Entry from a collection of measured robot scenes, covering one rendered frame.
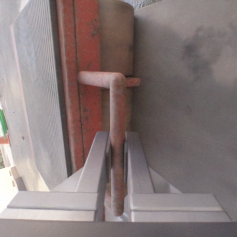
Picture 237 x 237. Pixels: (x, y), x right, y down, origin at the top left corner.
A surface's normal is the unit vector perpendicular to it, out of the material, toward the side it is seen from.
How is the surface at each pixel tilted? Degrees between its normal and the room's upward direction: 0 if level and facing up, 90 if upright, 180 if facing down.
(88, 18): 90
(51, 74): 0
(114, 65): 76
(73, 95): 90
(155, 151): 0
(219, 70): 0
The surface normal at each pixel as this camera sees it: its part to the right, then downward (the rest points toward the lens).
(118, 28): 0.51, 0.26
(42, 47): -0.77, 0.19
